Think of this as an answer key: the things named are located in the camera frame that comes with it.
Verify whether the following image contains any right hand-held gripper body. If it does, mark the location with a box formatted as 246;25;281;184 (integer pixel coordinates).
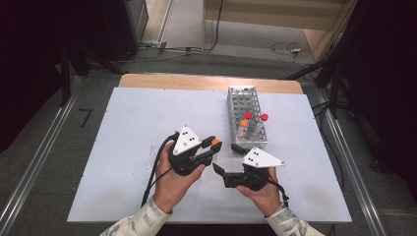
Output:
221;147;286;192

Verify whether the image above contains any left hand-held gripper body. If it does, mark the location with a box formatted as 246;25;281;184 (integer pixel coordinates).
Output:
167;124;213;177

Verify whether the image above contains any red cap test tube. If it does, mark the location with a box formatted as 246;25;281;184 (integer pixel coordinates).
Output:
244;111;254;132
257;112;269;136

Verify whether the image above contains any perforated metal test tube rack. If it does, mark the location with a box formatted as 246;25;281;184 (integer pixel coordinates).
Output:
226;85;269;150

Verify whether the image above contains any person's right hand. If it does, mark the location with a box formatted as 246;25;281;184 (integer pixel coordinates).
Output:
235;166;283;218

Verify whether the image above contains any person's left hand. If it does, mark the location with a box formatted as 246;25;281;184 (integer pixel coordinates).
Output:
152;143;207;214

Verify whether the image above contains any white table sheet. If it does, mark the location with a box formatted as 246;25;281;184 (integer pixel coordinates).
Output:
66;86;353;224

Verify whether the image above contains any black metal stand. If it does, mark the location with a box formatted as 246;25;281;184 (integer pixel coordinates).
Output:
59;41;126;107
284;48;346;120

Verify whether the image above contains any dark curtain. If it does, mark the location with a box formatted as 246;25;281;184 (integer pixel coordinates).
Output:
343;0;417;193
0;0;65;153

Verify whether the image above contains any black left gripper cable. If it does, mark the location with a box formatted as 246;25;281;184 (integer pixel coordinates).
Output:
141;132;181;208

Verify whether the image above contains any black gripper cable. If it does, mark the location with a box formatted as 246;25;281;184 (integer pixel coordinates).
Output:
141;132;181;208
266;176;291;208

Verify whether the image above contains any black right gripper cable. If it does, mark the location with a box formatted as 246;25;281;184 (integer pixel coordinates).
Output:
266;176;291;208

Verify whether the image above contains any metal floor rail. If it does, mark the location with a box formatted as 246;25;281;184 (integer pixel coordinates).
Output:
313;88;390;236
0;76;82;231

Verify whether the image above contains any white floor cable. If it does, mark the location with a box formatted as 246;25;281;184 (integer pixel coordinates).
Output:
268;41;312;69

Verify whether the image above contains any black hanging cable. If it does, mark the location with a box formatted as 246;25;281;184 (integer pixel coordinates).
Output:
208;0;225;53

